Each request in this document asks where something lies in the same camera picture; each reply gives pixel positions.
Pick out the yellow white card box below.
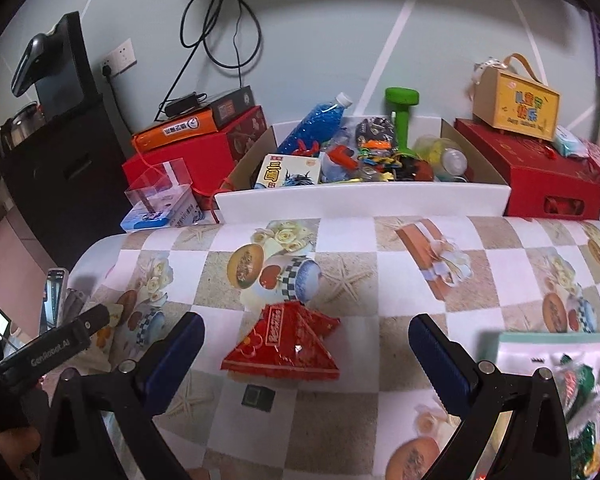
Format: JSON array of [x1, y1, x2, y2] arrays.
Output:
[[252, 153, 324, 189]]

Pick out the teal box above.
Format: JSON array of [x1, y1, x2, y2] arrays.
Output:
[[494, 330, 600, 480]]

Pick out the smartphone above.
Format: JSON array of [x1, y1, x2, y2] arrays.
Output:
[[39, 268, 69, 337]]

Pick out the orange box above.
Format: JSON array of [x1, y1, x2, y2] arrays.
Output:
[[132, 107, 222, 154]]

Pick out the black water dispenser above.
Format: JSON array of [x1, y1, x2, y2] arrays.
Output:
[[11, 11, 99, 122]]

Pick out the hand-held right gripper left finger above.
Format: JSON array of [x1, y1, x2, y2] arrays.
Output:
[[39, 311, 207, 480]]

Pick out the red gift box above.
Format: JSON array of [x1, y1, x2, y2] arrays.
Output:
[[122, 105, 269, 197]]

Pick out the white wall socket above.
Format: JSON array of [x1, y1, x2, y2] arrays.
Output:
[[101, 38, 138, 78]]

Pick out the steel kettle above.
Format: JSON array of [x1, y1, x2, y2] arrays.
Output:
[[0, 102, 47, 152]]

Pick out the red ribbon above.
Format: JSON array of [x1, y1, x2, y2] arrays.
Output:
[[194, 174, 232, 224]]

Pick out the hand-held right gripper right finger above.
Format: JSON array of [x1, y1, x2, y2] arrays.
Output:
[[407, 313, 572, 480]]

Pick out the black box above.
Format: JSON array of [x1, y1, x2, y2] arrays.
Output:
[[207, 86, 257, 129]]

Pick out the blue box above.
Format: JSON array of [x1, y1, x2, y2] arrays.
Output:
[[120, 184, 204, 234]]

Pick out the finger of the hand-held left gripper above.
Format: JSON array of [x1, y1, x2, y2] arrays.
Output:
[[0, 304, 112, 387]]

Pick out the black cable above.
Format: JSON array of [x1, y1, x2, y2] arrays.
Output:
[[155, 0, 262, 123]]

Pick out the green white cookie packet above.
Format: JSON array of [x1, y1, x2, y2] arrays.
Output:
[[554, 354, 600, 412]]

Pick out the yellow carry box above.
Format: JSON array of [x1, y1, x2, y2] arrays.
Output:
[[472, 52, 562, 142]]

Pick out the small dark square packet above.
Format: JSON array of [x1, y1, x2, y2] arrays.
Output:
[[242, 384, 274, 414]]

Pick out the person's left hand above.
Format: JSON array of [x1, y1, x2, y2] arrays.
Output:
[[0, 426, 43, 480]]

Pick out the red triangular snack packet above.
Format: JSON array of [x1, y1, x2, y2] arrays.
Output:
[[220, 301, 341, 382]]

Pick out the black power adapter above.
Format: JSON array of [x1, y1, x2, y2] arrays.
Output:
[[164, 92, 211, 116]]

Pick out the clear plastic box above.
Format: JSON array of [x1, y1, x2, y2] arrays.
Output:
[[124, 158, 194, 212]]

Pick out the light blue packet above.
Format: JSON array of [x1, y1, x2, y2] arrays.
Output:
[[552, 127, 589, 159]]

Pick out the black cabinet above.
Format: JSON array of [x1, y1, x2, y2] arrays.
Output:
[[0, 94, 132, 257]]

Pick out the colourful toy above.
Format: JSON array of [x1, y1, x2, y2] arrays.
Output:
[[354, 116, 397, 162]]

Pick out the green dumbbell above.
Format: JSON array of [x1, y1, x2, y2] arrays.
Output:
[[384, 87, 419, 157]]

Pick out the green snack packet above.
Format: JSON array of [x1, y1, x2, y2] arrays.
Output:
[[569, 409, 600, 480]]

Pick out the red box with window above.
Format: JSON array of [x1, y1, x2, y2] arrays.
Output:
[[453, 118, 600, 221]]

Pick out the clear plastic cups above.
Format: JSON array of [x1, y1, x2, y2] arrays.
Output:
[[414, 134, 469, 182]]

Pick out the cardboard box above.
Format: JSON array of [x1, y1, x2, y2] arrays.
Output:
[[227, 117, 512, 192]]

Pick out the blue bead bottle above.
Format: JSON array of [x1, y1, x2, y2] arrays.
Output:
[[277, 92, 354, 157]]

